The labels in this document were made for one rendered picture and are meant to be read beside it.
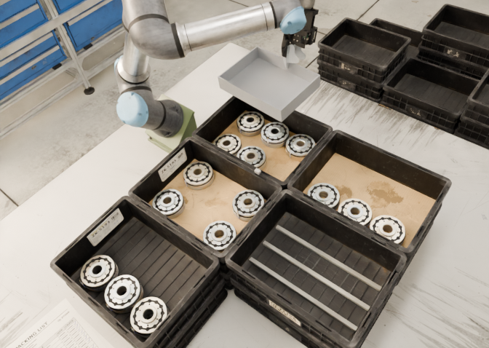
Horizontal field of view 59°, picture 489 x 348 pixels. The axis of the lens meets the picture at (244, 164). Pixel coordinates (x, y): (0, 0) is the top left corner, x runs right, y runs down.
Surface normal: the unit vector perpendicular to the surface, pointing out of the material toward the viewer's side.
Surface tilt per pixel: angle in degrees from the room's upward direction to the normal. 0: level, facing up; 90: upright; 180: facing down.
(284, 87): 2
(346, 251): 0
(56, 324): 0
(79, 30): 90
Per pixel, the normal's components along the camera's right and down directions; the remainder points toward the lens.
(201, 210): -0.09, -0.64
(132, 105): -0.44, 0.05
